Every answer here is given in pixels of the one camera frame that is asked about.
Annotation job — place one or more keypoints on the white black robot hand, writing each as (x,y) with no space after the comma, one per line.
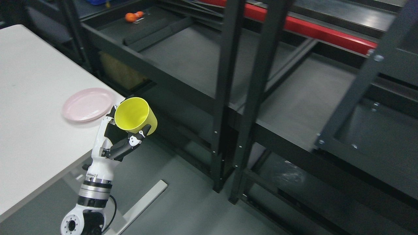
(111,146)

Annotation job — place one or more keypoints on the yellow plastic cup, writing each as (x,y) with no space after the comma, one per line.
(133,114)

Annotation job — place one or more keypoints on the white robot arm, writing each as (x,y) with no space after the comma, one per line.
(88,217)

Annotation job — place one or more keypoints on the orange toy on shelf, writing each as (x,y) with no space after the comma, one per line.
(133,17)

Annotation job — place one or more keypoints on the black metal shelf rack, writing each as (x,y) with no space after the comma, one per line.
(320,127)

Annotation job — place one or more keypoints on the pink plastic plate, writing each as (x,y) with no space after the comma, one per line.
(88,105)

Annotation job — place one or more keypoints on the red metal beam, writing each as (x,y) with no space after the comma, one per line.
(306,28)

